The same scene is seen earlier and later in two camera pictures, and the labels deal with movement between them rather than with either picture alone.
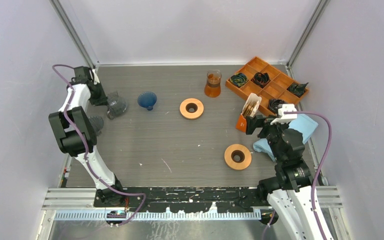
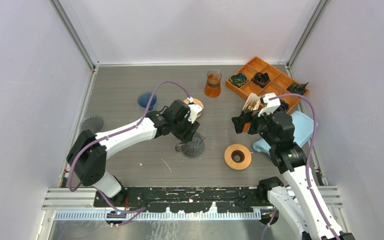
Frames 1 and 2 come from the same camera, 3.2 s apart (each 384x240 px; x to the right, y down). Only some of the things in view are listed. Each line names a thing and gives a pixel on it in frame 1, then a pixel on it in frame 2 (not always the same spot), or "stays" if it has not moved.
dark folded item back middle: x=261 y=79 stays
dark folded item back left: x=239 y=80 stays
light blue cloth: x=306 y=126 stays
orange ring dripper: x=188 y=115 stays
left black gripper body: x=98 y=97 → x=184 y=129
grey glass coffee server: x=117 y=106 → x=194 y=148
